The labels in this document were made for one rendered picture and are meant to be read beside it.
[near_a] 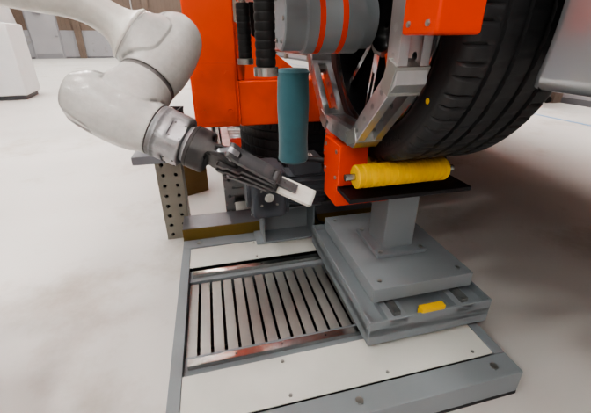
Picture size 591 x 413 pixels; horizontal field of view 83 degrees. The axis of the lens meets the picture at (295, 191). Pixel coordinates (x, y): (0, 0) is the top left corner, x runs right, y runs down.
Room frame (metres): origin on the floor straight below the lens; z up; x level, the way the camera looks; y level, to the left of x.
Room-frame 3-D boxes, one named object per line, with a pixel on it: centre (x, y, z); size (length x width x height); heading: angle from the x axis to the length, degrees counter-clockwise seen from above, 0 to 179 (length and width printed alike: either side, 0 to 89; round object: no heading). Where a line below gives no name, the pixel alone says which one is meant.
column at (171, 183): (1.32, 0.53, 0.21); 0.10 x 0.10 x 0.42; 14
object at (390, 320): (0.90, -0.30, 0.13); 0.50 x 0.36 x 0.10; 14
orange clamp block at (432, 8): (0.55, -0.22, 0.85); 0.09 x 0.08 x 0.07; 14
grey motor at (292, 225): (1.15, -0.02, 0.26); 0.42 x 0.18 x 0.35; 104
